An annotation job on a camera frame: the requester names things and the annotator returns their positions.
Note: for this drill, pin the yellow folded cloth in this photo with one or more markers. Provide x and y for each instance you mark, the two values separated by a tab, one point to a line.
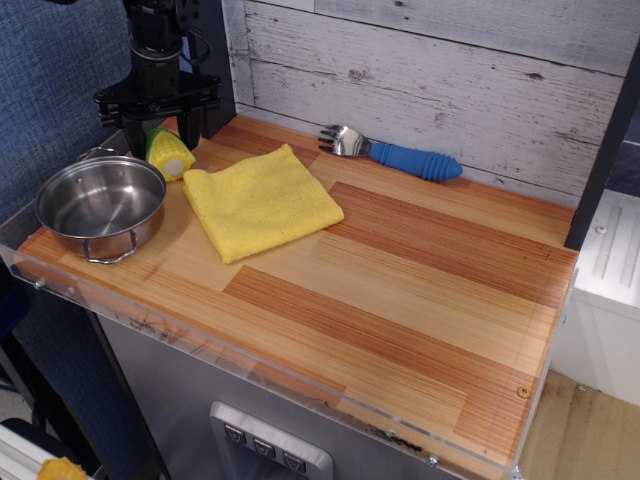
259	203

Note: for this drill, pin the black vertical post left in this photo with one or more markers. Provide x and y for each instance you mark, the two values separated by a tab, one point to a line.
211	24

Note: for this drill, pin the clear acrylic table guard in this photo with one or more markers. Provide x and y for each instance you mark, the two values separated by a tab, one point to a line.
441	362

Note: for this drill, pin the yellow object bottom left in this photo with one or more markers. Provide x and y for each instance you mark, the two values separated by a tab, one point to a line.
61	469

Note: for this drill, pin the silver button control panel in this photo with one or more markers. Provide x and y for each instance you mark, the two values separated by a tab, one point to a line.
237	428

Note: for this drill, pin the green and yellow toy corn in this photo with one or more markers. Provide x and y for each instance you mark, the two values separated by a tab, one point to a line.
166	152

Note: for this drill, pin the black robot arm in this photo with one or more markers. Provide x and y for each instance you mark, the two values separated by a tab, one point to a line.
156	87

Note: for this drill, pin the white cabinet at right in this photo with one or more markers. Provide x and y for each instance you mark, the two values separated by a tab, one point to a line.
597	343

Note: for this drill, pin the stainless steel pot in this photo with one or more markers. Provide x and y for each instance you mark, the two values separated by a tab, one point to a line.
104	206

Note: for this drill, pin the blue handled metal spork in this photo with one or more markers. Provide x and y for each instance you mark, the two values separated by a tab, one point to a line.
432	166

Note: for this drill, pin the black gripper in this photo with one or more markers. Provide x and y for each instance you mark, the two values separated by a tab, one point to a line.
125	106

